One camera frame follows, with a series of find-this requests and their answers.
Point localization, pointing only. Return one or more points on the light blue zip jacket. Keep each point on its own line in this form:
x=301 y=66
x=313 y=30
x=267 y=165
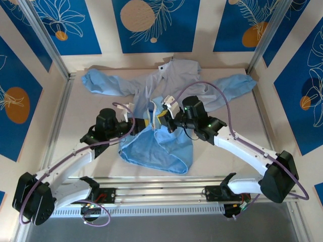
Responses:
x=176 y=75

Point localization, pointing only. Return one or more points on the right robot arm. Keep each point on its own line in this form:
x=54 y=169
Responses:
x=242 y=146

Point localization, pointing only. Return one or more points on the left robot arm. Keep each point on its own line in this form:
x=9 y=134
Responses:
x=68 y=161

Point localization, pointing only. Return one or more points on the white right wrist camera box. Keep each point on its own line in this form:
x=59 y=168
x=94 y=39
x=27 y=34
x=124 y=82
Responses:
x=171 y=104

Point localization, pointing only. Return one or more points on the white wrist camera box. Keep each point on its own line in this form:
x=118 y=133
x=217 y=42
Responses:
x=127 y=111
x=171 y=104

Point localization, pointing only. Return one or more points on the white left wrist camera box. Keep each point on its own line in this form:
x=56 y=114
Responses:
x=127 y=111

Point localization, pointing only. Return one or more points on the aluminium side rail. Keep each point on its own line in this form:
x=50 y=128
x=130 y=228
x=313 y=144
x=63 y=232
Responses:
x=257 y=100
x=61 y=113

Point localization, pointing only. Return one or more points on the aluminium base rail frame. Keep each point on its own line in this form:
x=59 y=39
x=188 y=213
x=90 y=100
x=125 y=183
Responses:
x=161 y=191

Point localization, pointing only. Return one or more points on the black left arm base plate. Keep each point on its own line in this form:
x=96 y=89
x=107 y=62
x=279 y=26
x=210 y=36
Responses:
x=108 y=195

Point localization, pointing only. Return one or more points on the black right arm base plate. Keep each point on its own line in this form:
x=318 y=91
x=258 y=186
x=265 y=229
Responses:
x=210 y=194

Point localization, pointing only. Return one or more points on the aluminium corner post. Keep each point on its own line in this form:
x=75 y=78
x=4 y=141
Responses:
x=46 y=40
x=268 y=37

